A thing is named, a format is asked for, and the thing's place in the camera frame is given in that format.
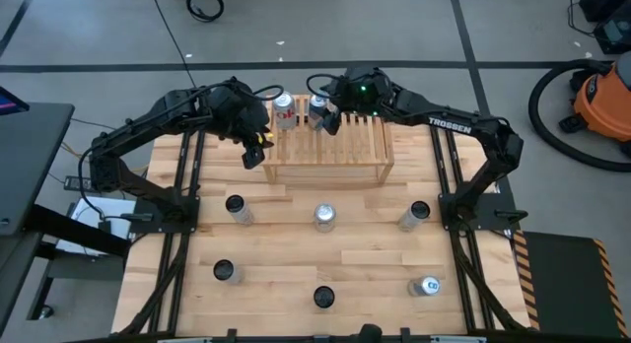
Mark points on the orange shop vacuum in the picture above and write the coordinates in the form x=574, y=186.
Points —
x=533, y=111
x=606, y=101

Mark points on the black mat with hazard stripes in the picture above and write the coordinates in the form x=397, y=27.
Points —
x=567, y=284

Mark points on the Celsius Tropical Vibe can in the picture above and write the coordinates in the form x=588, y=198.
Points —
x=420, y=209
x=324, y=297
x=223, y=269

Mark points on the black power adapter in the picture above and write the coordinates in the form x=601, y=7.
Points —
x=74, y=184

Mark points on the black aluminium table frame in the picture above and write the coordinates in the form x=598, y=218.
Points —
x=286, y=337

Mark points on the wooden slatted crate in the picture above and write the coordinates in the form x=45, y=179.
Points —
x=355, y=146

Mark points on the black desk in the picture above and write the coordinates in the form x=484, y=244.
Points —
x=29, y=151

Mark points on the Diet Coke can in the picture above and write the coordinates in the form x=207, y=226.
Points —
x=284, y=111
x=325, y=213

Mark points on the black clamp lever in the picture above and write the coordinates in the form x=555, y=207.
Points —
x=231, y=334
x=404, y=334

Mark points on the Red Bull can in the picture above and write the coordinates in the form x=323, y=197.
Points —
x=317, y=111
x=430, y=285

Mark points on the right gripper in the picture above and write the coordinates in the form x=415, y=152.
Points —
x=360, y=96

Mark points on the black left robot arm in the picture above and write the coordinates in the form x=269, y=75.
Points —
x=148, y=116

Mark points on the person's head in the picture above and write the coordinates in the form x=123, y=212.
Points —
x=369, y=332

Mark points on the small black adapter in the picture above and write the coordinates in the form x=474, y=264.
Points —
x=104, y=226

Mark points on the laptop screen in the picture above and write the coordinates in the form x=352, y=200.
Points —
x=10, y=104

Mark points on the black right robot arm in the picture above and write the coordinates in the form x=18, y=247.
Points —
x=448, y=123

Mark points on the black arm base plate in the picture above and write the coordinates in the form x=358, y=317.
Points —
x=493, y=220
x=148, y=220

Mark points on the Celsius Peach Vibe can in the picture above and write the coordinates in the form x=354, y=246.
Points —
x=235, y=204

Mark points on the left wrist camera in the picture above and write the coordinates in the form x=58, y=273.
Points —
x=253, y=157

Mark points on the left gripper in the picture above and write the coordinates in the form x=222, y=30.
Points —
x=236, y=114

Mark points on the white box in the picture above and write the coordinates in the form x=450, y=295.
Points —
x=116, y=212

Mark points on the black case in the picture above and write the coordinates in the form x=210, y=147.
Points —
x=604, y=3
x=613, y=35

